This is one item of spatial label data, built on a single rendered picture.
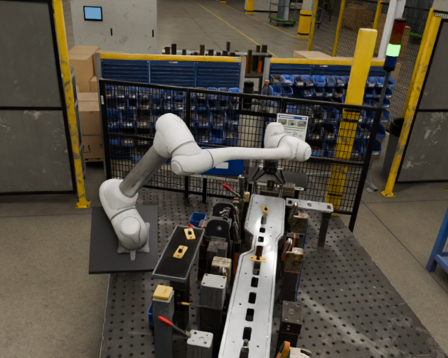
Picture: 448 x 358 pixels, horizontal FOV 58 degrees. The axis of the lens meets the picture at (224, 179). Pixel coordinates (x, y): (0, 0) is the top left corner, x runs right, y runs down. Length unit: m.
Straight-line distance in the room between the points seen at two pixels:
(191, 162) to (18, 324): 1.95
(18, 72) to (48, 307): 2.03
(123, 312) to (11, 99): 2.55
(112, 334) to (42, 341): 1.10
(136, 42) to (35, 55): 4.91
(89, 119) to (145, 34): 4.00
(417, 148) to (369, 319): 3.12
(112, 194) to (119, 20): 6.70
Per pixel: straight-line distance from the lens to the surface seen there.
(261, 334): 1.71
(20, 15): 3.99
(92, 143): 5.14
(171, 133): 1.88
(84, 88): 6.40
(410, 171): 5.27
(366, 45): 2.74
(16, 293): 3.57
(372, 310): 2.40
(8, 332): 3.29
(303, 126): 2.79
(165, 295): 1.60
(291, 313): 1.77
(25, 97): 4.15
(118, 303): 2.26
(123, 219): 2.21
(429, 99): 4.98
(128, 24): 8.72
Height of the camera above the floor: 2.25
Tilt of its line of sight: 27 degrees down
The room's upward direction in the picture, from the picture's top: 4 degrees clockwise
